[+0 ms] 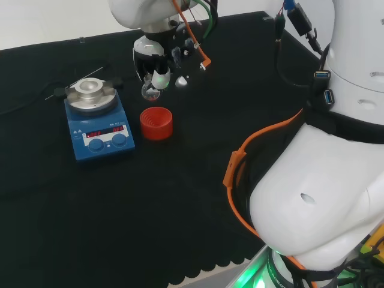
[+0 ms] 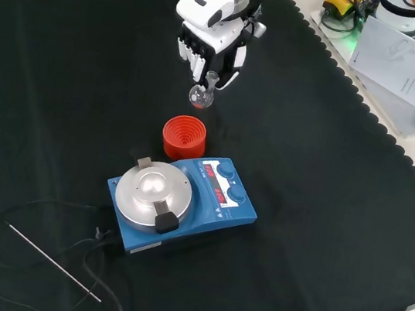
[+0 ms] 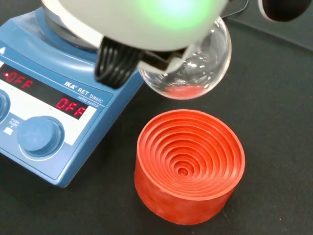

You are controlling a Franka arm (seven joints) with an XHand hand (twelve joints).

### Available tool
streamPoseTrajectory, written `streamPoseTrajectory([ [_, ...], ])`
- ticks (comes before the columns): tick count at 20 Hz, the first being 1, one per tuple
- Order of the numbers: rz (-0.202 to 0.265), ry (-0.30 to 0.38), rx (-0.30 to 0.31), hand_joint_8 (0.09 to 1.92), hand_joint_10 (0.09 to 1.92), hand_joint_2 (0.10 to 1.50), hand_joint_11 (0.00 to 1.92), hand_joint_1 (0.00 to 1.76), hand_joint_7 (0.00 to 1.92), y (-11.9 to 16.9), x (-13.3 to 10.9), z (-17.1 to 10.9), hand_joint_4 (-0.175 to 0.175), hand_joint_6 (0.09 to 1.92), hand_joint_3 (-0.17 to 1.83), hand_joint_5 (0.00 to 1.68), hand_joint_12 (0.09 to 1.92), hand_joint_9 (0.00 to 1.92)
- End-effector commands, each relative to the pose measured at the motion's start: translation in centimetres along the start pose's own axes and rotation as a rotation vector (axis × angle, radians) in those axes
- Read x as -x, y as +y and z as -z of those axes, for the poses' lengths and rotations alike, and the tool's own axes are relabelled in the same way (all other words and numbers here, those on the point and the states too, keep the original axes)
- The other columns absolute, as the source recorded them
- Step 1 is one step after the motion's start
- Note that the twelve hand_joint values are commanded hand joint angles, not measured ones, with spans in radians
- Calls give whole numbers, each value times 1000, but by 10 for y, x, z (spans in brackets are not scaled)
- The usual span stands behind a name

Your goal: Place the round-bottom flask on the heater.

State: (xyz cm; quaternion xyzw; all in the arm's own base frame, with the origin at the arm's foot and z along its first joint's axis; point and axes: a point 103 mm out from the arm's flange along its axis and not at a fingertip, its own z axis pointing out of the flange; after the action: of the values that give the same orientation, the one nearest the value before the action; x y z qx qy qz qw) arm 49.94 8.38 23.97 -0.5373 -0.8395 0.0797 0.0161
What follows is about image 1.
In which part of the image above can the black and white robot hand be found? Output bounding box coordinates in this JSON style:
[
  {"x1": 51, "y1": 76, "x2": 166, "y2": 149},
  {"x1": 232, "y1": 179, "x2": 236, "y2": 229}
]
[{"x1": 131, "y1": 24, "x2": 190, "y2": 91}]

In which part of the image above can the clear glass round-bottom flask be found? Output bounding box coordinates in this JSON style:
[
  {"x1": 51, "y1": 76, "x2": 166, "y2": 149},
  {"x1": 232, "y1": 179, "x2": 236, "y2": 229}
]
[{"x1": 140, "y1": 74, "x2": 161, "y2": 101}]

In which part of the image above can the red ribbed flask holder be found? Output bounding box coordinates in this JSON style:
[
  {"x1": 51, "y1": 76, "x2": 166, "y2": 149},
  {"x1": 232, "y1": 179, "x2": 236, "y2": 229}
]
[{"x1": 139, "y1": 106, "x2": 174, "y2": 142}]

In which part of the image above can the heater with blue base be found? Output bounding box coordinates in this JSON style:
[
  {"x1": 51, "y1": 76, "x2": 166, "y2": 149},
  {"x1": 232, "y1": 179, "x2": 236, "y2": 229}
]
[{"x1": 53, "y1": 77, "x2": 136, "y2": 164}]

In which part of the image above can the thin metal probe rod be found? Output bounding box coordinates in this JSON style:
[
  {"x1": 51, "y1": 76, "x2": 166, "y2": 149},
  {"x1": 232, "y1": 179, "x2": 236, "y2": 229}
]
[{"x1": 44, "y1": 67, "x2": 104, "y2": 101}]

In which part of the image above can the black converter box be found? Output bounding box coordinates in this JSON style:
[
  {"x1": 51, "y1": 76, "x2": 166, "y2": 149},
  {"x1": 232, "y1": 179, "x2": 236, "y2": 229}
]
[{"x1": 286, "y1": 2, "x2": 315, "y2": 37}]

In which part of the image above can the black bench cloth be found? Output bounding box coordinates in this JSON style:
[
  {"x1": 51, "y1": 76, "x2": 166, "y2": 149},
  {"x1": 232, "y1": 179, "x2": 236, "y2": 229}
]
[{"x1": 0, "y1": 11, "x2": 334, "y2": 288}]

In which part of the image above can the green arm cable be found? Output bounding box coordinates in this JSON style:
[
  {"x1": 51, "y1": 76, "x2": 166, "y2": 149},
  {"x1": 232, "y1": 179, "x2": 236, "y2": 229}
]
[{"x1": 191, "y1": 0, "x2": 217, "y2": 39}]

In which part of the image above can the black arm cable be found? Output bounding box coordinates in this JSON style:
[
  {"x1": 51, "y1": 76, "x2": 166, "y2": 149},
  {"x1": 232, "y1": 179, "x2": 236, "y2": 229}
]
[{"x1": 273, "y1": 14, "x2": 331, "y2": 91}]

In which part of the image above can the black heater cable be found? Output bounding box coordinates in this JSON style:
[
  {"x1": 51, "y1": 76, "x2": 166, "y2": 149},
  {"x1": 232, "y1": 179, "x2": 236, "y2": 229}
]
[{"x1": 0, "y1": 80, "x2": 58, "y2": 116}]

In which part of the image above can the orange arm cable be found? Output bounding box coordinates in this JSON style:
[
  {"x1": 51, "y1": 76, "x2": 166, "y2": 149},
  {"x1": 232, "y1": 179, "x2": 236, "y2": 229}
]
[{"x1": 172, "y1": 0, "x2": 319, "y2": 288}]

